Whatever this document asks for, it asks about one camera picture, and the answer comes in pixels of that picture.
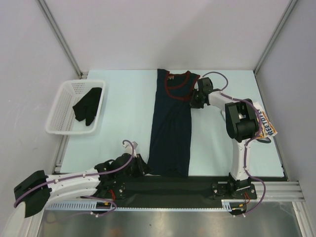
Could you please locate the white tank top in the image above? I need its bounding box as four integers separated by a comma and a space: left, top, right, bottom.
253, 102, 277, 144

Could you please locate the left cable duct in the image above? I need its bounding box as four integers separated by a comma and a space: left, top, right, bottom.
45, 200, 114, 211

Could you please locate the right aluminium frame post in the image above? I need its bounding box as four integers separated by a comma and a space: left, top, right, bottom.
253, 0, 300, 76

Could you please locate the right cable duct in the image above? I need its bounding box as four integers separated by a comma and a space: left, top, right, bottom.
222, 199, 247, 212

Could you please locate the black garment in basket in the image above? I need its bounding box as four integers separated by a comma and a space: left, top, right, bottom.
73, 87, 102, 126

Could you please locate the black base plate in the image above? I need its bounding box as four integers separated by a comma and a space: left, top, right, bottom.
93, 175, 257, 209

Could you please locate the navy tank top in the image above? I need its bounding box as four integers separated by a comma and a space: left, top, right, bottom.
148, 69, 200, 177

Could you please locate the cable duct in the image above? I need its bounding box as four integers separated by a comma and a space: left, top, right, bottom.
45, 200, 114, 211
222, 199, 247, 212

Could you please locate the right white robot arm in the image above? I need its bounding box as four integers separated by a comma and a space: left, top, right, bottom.
190, 78, 262, 198

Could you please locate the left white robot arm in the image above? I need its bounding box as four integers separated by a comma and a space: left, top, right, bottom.
13, 153, 151, 217

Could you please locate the white plastic basket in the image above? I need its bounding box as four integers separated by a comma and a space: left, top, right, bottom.
44, 79, 106, 135

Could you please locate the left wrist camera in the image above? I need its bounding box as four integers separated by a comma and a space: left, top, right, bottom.
123, 141, 138, 156

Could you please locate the aluminium frame post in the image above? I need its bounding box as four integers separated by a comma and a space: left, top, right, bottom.
253, 0, 300, 76
36, 0, 83, 79

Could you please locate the left aluminium frame post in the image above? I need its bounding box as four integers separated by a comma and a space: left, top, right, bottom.
36, 0, 83, 79

